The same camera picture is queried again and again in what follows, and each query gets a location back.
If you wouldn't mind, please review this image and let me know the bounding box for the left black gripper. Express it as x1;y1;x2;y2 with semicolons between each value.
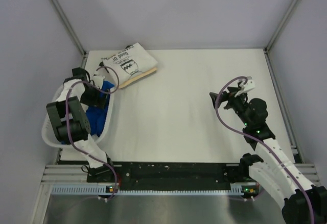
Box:
80;84;110;110

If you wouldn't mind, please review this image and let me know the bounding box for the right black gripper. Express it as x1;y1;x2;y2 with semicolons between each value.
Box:
209;87;251;127

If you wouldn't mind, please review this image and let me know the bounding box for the blue t-shirt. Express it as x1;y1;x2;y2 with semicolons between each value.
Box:
54;79;114;145

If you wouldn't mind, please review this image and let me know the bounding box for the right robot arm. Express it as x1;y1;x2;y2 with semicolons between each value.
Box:
209;87;326;223

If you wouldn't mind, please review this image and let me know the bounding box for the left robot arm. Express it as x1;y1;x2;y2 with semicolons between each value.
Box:
46;68;117;182

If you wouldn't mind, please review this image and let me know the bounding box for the white folded printed t-shirt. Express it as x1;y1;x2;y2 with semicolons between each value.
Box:
101;43;158;85

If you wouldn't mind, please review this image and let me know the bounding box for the beige folded t-shirt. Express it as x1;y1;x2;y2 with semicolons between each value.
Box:
119;67;158;89

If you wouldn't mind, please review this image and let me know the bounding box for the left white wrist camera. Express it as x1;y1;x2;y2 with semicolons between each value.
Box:
91;74;105;89

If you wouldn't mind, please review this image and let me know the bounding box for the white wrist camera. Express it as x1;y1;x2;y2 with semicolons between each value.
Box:
235;77;255;96
91;74;105;89

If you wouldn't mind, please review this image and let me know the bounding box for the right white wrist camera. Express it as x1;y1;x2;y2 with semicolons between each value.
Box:
235;77;255;96

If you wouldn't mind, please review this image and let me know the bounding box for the right aluminium frame post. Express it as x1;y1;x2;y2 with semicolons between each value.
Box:
264;0;314;53

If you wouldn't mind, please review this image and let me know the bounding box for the aluminium frame post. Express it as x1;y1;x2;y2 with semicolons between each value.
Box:
264;0;314;53
50;0;86;57

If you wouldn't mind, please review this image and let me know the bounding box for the aluminium front rail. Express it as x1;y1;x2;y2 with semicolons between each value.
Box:
41;164;320;185

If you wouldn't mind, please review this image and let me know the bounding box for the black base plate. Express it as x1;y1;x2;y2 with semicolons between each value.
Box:
86;161;259;191

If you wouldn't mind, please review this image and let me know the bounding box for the grey slotted cable duct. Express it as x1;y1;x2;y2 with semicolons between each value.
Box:
51;185;256;196

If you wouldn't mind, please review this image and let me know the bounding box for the left aluminium frame post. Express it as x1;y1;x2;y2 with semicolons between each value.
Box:
50;0;86;57

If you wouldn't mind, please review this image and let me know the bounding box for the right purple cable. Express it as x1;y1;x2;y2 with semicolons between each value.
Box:
215;76;315;224

